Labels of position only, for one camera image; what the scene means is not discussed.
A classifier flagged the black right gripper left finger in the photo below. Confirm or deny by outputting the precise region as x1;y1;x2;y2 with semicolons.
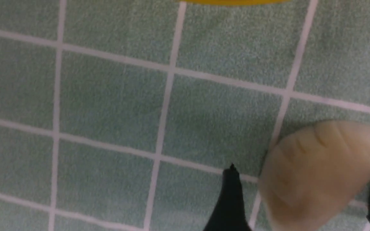
204;163;251;231

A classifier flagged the beige dumpling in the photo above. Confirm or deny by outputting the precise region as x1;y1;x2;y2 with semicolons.
258;120;370;231

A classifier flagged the yellow bamboo steamer tray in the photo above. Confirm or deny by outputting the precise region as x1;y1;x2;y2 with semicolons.
180;0;289;6

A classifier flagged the green checkered tablecloth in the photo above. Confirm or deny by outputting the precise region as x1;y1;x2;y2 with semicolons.
0;0;370;231

